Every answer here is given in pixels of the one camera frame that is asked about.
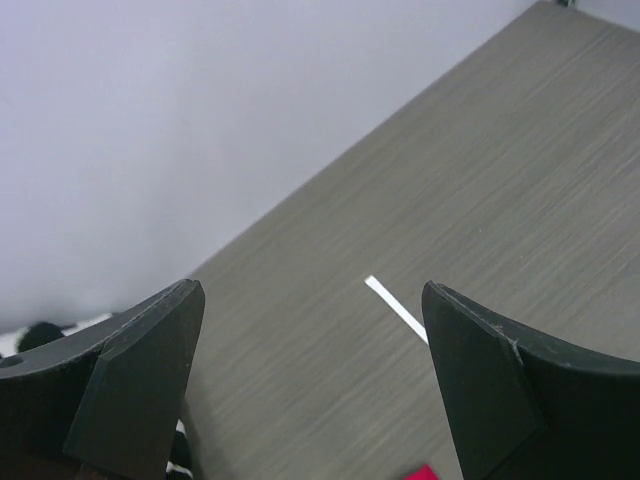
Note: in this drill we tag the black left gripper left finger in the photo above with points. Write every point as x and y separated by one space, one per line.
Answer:
102 403

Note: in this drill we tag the red folded cloth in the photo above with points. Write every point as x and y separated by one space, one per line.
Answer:
423 472

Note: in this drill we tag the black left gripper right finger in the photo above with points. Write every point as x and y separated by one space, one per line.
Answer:
522 404

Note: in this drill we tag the white wrapped straw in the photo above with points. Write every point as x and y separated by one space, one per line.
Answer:
395 305

